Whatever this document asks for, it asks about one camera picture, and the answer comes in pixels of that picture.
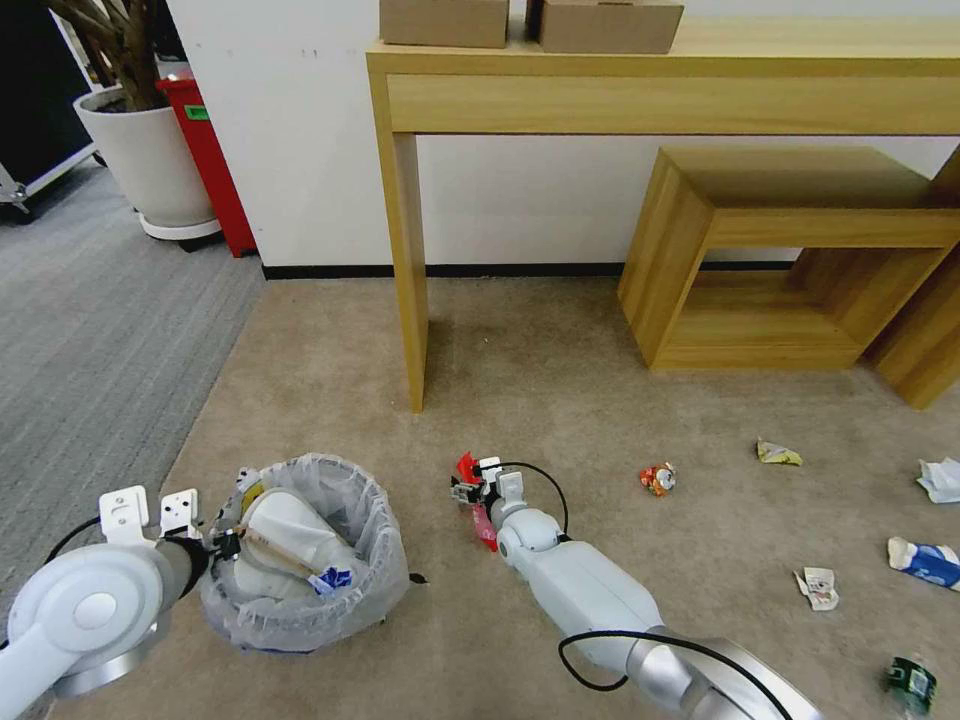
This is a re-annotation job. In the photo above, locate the tall wooden console table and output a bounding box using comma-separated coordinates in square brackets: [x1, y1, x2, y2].
[365, 17, 960, 415]

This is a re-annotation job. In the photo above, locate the yellow and white packet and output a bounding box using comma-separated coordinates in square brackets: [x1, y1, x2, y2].
[237, 467, 269, 513]

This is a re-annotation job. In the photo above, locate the large white paper cup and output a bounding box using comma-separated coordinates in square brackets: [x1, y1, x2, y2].
[241, 487, 363, 580]

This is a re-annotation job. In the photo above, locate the small round trash bin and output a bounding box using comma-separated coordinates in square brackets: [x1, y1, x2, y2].
[205, 460, 405, 648]

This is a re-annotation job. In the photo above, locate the brown cardboard box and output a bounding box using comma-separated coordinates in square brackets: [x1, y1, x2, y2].
[379, 0, 511, 50]
[537, 0, 686, 55]

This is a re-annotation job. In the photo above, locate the black silver-edged flight case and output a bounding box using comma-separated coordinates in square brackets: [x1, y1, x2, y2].
[0, 0, 104, 223]

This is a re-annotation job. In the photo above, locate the white crumpled red-print wrapper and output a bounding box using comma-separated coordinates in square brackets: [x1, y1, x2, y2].
[793, 566, 841, 613]

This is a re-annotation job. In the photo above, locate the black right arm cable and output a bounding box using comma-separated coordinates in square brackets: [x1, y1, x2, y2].
[500, 461, 573, 544]
[555, 626, 725, 692]

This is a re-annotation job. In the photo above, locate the red bin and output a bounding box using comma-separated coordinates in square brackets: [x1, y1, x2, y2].
[155, 68, 259, 259]

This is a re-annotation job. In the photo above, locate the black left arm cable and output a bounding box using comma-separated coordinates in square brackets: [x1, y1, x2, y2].
[43, 515, 106, 565]

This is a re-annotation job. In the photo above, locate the yellow white crumpled wrapper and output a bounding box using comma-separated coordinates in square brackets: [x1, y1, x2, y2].
[755, 437, 805, 468]

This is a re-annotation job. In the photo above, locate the blue and white carton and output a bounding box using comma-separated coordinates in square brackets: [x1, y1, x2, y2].
[887, 536, 960, 593]

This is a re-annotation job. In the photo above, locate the low wooden cube table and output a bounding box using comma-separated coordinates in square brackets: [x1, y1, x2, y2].
[616, 145, 960, 372]

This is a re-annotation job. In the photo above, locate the crushed green can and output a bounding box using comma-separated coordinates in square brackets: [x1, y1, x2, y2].
[889, 656, 940, 712]

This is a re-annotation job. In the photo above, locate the white plant pot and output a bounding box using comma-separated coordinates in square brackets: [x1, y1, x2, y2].
[73, 83, 220, 227]

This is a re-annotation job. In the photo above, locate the red orange crumpled wrapper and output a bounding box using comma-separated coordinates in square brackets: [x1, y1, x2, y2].
[639, 462, 679, 497]

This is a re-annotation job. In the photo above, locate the red plastic wrapper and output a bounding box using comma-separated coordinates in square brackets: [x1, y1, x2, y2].
[452, 450, 500, 556]

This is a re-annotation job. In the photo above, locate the white wheeled pot saucer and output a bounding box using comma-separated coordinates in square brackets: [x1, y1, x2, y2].
[136, 211, 226, 253]

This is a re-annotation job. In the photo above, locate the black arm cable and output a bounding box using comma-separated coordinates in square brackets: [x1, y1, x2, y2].
[43, 515, 106, 565]
[500, 461, 573, 544]
[555, 626, 725, 692]

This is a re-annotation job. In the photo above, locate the wooden furniture panel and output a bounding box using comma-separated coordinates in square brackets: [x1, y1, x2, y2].
[862, 142, 960, 412]

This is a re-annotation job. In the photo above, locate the white crumpled paper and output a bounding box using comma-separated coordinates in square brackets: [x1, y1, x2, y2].
[915, 458, 960, 505]

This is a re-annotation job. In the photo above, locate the clear plastic bin liner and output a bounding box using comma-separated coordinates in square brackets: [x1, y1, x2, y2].
[197, 452, 412, 656]

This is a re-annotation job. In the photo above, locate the brown plant trunk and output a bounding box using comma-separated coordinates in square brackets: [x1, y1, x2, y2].
[46, 0, 172, 114]

